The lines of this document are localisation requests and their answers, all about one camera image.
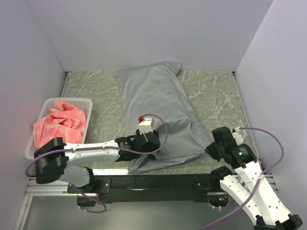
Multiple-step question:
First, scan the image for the grey pillowcase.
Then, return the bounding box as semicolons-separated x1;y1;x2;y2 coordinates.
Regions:
116;62;210;174

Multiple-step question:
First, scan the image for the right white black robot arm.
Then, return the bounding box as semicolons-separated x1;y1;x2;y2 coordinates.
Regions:
204;126;303;230

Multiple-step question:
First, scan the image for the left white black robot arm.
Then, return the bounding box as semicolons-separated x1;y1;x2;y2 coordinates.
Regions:
34;130;161;193

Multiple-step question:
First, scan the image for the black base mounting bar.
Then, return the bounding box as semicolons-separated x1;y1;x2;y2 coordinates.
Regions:
80;167;231;208

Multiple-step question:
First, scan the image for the white plastic basket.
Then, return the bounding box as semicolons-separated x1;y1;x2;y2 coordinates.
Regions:
25;98;93;160

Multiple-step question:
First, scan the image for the pink crumpled cloth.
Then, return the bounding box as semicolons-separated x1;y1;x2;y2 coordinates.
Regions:
33;100;86;149

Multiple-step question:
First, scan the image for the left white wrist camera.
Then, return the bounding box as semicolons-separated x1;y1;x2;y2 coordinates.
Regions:
138;116;154;134

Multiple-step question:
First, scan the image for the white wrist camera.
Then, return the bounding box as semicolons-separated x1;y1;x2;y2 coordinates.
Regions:
138;116;154;134
232;127;244;145

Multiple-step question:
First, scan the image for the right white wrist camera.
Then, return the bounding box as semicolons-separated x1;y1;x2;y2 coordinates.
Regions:
232;127;244;145

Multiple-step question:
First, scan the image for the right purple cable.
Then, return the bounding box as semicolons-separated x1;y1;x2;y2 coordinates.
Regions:
200;127;285;230

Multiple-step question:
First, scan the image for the purple cable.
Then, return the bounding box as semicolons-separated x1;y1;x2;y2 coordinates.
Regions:
25;113;169;214
200;127;285;230

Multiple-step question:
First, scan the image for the aluminium frame rail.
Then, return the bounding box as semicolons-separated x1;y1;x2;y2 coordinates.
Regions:
24;174;279;196

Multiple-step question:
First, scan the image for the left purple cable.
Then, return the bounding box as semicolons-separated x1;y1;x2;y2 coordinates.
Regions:
25;113;169;214

